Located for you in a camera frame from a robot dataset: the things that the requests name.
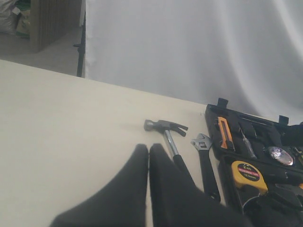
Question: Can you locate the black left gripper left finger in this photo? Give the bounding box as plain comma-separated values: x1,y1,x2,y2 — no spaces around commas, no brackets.
51,144,149,227

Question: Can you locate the black backdrop stand pole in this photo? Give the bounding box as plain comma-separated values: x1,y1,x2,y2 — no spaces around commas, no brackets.
73,13,86,78

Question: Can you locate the white backdrop cloth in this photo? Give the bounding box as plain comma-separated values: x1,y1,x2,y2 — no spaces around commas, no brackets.
85,0,303,124

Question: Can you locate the brown wooden cabinet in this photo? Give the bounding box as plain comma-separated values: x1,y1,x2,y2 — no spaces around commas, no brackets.
30,0,82,52

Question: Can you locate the white sack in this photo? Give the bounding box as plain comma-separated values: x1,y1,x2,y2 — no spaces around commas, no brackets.
0,0,17,35

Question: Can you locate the green white bag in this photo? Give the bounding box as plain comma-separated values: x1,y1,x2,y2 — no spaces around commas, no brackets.
16,9,30,39

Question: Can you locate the black plastic tool case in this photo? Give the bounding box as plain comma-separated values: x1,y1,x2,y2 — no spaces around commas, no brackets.
205,98,303,227

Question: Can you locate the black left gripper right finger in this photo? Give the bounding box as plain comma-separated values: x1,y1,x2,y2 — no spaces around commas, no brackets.
149,144,252,227

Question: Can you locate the electrical tape roll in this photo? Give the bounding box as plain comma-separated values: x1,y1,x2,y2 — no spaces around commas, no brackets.
267,147,294,166

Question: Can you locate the claw hammer black handle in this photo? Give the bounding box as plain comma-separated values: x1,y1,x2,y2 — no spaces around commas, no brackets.
143,120,195,185

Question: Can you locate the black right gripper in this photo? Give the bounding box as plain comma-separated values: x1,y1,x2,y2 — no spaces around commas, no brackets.
281,122,303,147

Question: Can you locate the yellow tape measure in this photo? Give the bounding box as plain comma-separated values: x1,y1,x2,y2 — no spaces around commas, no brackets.
231,161,268,195

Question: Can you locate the adjustable wrench black handle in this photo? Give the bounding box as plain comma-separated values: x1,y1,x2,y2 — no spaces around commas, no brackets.
191,133,221,203

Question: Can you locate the clear test pen screwdriver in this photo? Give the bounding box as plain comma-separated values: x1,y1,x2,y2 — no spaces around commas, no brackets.
240,127,257,158

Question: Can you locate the orange utility knife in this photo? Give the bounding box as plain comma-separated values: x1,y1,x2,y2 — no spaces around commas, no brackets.
217,116,235,151

